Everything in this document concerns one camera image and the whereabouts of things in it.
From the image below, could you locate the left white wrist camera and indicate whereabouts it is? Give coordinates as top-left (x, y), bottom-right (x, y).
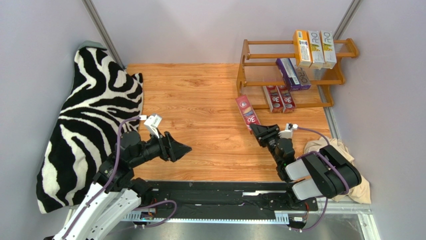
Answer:
top-left (143, 113), bottom-right (163, 139)

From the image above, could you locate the silver yellow R.O.C.S. toothpaste box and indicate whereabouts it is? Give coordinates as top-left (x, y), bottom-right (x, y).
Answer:
top-left (307, 30), bottom-right (325, 70)

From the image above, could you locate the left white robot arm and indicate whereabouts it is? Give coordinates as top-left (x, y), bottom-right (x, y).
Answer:
top-left (48, 131), bottom-right (192, 240)

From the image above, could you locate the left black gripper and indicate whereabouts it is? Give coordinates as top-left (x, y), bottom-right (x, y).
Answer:
top-left (130, 127), bottom-right (192, 168)

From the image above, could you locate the zebra pattern cushion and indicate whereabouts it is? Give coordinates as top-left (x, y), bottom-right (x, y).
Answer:
top-left (35, 41), bottom-right (144, 214)

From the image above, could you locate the red 3D toothpaste box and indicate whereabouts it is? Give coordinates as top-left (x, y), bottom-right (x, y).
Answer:
top-left (262, 85), bottom-right (284, 113)
top-left (277, 85), bottom-right (297, 113)

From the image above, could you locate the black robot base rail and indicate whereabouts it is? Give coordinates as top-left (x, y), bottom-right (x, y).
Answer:
top-left (124, 181), bottom-right (319, 228)

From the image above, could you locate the orange white R.O.C.S. toothpaste box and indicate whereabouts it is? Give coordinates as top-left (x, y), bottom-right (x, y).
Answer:
top-left (320, 30), bottom-right (337, 69)

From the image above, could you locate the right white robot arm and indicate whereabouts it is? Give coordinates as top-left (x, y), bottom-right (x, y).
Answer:
top-left (249, 123), bottom-right (362, 203)

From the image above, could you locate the small red toothpaste box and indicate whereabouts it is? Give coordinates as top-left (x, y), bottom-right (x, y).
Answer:
top-left (235, 94), bottom-right (261, 134)

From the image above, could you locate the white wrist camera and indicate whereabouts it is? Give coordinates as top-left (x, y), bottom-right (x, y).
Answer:
top-left (278, 123), bottom-right (299, 139)
top-left (143, 113), bottom-right (163, 139)

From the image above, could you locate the beige crumpled cloth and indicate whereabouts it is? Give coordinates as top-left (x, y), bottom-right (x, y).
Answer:
top-left (303, 135), bottom-right (372, 205)

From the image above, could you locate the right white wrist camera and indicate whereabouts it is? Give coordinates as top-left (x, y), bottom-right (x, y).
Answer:
top-left (278, 123), bottom-right (299, 139)

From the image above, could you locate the orange wooden shelf rack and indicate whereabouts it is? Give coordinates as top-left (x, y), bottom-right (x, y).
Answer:
top-left (236, 38), bottom-right (360, 109)

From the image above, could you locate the purple white R.O.C.S. toothpaste box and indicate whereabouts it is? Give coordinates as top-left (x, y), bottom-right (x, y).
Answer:
top-left (290, 60), bottom-right (312, 91)

